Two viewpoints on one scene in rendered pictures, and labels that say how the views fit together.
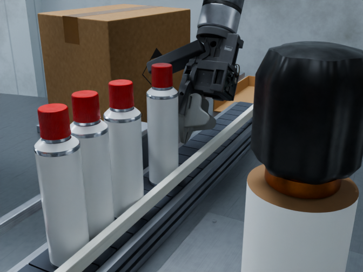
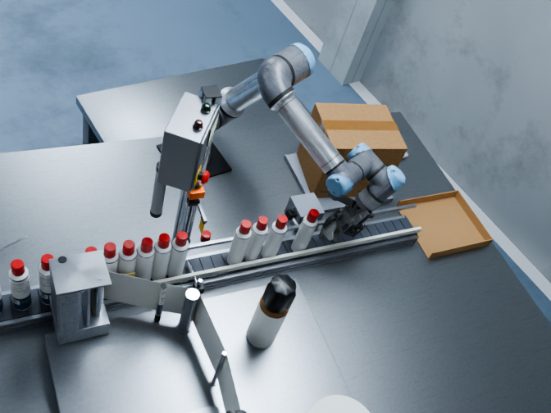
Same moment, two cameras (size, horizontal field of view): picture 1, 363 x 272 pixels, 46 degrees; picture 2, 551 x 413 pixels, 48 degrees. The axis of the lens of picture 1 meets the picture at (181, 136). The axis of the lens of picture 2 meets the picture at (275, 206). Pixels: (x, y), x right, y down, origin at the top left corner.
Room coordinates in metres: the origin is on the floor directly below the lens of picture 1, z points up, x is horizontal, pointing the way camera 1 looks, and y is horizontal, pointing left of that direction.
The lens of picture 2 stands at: (-0.62, -0.42, 2.53)
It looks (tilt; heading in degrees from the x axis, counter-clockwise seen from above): 48 degrees down; 24
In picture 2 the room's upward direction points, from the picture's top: 21 degrees clockwise
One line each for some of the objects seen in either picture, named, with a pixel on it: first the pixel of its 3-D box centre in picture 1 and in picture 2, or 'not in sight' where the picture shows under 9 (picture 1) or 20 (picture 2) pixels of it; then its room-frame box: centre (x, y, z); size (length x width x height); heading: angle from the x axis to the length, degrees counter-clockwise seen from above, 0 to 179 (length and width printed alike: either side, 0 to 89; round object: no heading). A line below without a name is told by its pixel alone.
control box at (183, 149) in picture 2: not in sight; (188, 142); (0.32, 0.31, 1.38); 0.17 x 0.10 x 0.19; 27
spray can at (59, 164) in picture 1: (62, 188); (239, 242); (0.45, 0.14, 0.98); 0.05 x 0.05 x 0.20
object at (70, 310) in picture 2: not in sight; (79, 296); (-0.05, 0.30, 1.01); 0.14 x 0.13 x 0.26; 152
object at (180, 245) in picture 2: not in sight; (178, 255); (0.27, 0.24, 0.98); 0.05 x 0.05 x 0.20
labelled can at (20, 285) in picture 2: not in sight; (20, 284); (-0.13, 0.45, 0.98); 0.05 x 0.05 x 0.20
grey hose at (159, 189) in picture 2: not in sight; (159, 190); (0.27, 0.35, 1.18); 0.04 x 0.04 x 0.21
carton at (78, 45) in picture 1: (120, 63); (348, 151); (1.11, 0.16, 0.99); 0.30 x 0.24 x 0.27; 143
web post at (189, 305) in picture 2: not in sight; (188, 310); (0.16, 0.08, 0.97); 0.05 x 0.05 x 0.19
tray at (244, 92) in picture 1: (271, 97); (443, 223); (1.25, -0.28, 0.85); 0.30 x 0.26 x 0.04; 152
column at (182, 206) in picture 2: not in sight; (193, 177); (0.40, 0.33, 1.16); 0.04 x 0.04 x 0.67; 62
